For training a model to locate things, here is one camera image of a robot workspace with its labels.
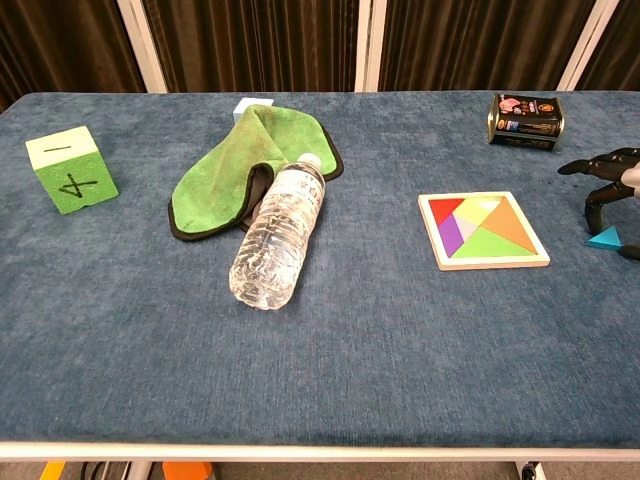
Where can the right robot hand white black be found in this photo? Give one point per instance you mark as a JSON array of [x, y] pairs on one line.
[[612, 162]]

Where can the blue triangle block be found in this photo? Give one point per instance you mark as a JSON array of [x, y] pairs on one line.
[[606, 240]]

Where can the wooden tangram puzzle tray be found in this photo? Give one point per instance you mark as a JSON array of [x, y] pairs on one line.
[[482, 232]]

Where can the black food tin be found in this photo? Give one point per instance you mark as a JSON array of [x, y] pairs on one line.
[[525, 122]]

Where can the dark brown curtain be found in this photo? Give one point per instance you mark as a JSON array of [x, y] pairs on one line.
[[60, 45], [620, 50], [475, 45], [250, 45]]

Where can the clear plastic water bottle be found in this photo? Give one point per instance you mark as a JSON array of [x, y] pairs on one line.
[[272, 240]]

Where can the blue carpet table cover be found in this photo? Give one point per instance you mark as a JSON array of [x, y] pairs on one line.
[[320, 360]]

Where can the light blue cube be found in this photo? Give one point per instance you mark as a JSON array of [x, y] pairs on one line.
[[242, 109]]

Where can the green microfibre cloth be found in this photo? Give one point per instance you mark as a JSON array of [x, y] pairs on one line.
[[225, 175]]

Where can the green white numbered foam cube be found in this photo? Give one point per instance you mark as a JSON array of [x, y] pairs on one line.
[[70, 172]]

